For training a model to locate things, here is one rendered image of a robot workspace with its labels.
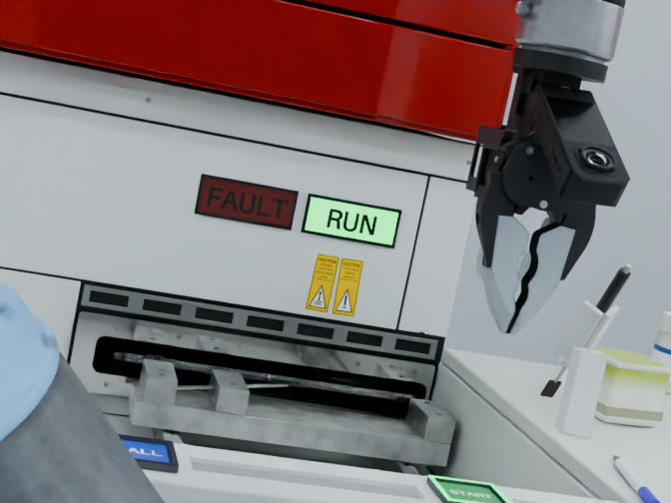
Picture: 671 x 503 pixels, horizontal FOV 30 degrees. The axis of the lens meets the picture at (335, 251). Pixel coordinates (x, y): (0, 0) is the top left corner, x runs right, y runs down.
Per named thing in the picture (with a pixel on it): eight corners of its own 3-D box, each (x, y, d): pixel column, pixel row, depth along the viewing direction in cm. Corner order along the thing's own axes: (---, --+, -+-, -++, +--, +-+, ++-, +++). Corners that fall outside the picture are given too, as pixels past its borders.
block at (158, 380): (139, 381, 144) (143, 356, 143) (168, 385, 144) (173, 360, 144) (143, 401, 136) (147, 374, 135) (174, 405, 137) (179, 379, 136)
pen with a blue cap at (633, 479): (610, 450, 116) (651, 500, 102) (621, 452, 116) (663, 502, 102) (608, 461, 116) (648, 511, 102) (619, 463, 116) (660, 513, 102)
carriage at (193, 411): (127, 405, 144) (132, 380, 143) (426, 446, 152) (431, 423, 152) (130, 425, 136) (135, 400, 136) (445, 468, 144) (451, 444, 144)
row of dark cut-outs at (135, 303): (80, 303, 147) (84, 283, 147) (432, 358, 157) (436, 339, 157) (81, 304, 146) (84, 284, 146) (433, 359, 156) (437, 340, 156)
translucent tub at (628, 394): (565, 402, 138) (579, 343, 137) (622, 408, 141) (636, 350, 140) (603, 424, 131) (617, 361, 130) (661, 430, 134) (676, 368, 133)
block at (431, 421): (405, 419, 151) (410, 395, 151) (431, 423, 152) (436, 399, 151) (423, 440, 143) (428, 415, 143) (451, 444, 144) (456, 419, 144)
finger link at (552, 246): (522, 325, 101) (547, 214, 100) (549, 342, 95) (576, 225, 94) (486, 319, 100) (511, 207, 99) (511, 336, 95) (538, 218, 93)
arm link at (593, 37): (641, 10, 91) (538, -15, 89) (627, 72, 92) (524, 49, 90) (599, 12, 98) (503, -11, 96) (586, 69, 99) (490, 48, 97)
